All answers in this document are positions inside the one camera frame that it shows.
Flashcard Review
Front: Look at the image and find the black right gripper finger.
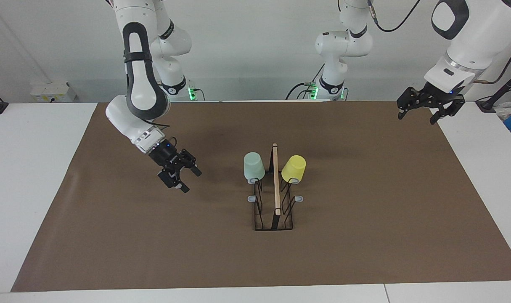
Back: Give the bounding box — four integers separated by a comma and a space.
157, 167, 191, 194
177, 149, 203, 177

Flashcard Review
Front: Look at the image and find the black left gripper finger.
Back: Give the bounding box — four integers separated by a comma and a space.
396, 86, 426, 121
429, 99, 466, 125

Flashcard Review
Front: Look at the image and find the pale green plastic cup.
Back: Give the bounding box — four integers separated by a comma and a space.
243, 152, 266, 184

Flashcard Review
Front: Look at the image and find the yellow plastic cup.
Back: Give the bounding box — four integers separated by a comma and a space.
281, 155, 307, 184

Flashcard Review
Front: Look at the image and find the brown paper table mat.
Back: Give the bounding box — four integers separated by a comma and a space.
11, 100, 511, 292

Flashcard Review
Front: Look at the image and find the black angled stand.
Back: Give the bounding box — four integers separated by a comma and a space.
475, 66, 511, 112

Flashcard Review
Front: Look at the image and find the crumpled clear plastic bag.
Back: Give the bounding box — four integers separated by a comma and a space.
494, 102, 511, 122

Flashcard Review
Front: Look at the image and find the white power strip box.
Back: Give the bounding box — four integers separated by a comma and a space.
30, 81, 77, 103

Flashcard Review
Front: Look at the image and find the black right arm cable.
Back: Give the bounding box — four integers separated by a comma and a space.
148, 119, 177, 147

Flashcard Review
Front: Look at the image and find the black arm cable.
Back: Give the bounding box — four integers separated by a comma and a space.
148, 119, 177, 147
367, 0, 511, 85

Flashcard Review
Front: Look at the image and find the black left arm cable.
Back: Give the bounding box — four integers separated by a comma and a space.
367, 0, 511, 85

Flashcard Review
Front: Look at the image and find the black wire cup rack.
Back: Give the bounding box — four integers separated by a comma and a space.
247, 143, 304, 231

